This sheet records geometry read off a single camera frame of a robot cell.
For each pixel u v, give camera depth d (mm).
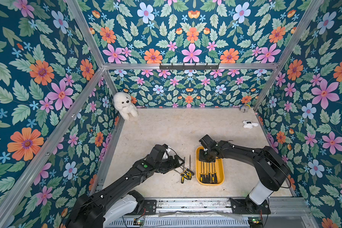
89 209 440
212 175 841
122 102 1014
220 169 848
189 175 821
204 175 842
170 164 700
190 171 835
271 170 464
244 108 1147
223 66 1936
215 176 838
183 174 840
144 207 733
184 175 838
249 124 1049
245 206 662
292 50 837
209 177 823
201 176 836
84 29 751
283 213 722
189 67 935
